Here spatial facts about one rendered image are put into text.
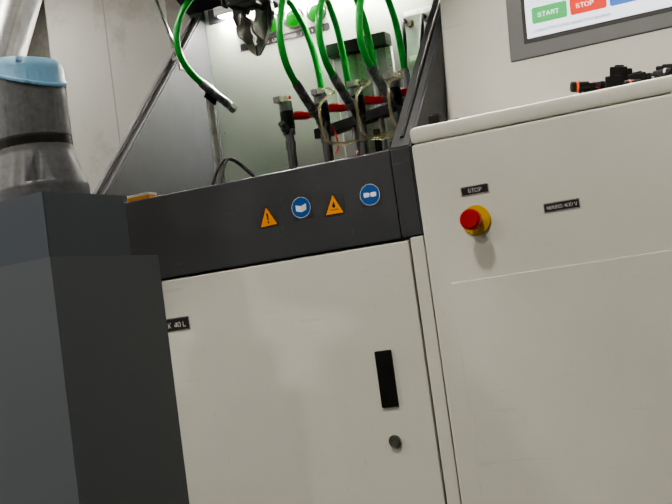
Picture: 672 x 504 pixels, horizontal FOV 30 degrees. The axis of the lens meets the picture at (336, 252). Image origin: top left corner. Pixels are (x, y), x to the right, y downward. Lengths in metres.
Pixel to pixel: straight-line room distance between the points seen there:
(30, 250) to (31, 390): 0.20
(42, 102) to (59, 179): 0.12
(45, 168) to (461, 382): 0.79
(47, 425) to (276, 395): 0.60
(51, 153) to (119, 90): 9.89
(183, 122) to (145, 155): 0.20
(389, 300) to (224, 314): 0.33
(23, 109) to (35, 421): 0.47
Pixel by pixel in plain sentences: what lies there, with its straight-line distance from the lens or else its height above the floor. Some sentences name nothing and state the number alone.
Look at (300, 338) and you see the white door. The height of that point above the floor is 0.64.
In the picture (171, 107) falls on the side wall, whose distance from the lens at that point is 2.82.
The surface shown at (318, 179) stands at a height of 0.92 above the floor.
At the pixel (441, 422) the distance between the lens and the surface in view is 2.20.
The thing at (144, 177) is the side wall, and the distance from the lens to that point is 2.67.
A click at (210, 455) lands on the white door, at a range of 2.40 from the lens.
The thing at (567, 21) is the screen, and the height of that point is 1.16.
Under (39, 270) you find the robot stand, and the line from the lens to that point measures 1.84.
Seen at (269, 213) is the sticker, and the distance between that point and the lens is 2.31.
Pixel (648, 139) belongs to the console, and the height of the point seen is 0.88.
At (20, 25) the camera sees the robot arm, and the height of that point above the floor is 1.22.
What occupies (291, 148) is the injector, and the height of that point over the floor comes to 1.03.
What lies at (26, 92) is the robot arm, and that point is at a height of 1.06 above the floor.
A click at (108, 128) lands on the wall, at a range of 11.90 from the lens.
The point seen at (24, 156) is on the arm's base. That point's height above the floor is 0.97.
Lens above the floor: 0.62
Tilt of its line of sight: 4 degrees up
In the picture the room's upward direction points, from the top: 8 degrees counter-clockwise
